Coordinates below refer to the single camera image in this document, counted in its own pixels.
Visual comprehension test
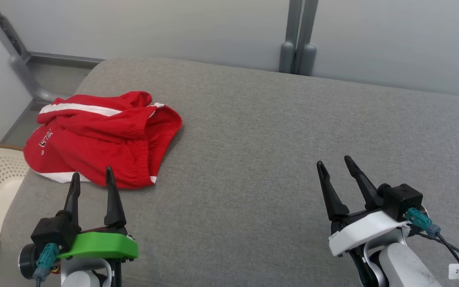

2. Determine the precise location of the teal left cable connector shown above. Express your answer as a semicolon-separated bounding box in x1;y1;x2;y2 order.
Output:
32;243;61;281

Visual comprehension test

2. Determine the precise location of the grey fabric sofa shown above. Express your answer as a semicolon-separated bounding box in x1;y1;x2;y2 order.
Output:
0;57;459;287

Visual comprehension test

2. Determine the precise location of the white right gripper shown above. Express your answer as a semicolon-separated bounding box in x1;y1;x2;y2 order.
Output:
316;155;410;256

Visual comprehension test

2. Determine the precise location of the teal cable connector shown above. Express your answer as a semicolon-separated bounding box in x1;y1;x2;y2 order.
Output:
32;243;61;281
405;207;441;239

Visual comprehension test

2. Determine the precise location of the grey partition post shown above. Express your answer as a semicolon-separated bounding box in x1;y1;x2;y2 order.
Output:
279;0;304;75
293;0;319;77

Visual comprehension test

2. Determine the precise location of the teal right cable connector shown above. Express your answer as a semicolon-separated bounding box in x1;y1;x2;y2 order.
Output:
405;207;441;239

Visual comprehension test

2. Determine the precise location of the red shorts white trim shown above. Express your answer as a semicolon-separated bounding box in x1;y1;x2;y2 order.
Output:
54;91;183;189

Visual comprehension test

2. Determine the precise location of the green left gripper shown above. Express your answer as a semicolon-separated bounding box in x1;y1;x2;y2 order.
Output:
58;166;139;262

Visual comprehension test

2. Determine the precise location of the grey metal frame leg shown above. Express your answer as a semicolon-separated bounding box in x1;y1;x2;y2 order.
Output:
0;0;106;103

